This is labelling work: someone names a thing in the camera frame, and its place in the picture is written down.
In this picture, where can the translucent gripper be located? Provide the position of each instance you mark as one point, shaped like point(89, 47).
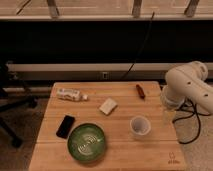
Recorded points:
point(168, 115)

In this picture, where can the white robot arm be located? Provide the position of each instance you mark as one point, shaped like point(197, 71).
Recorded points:
point(186, 81)

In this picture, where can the white sponge block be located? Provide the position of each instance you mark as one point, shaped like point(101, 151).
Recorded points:
point(108, 106)

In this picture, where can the green glass bowl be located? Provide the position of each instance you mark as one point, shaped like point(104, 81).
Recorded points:
point(87, 143)

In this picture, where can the white plastic bottle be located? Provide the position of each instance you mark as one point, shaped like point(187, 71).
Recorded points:
point(71, 94)

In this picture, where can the black smartphone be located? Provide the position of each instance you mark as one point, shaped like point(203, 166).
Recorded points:
point(65, 126)

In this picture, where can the black office chair base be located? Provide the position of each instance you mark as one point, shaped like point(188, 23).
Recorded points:
point(30, 100)

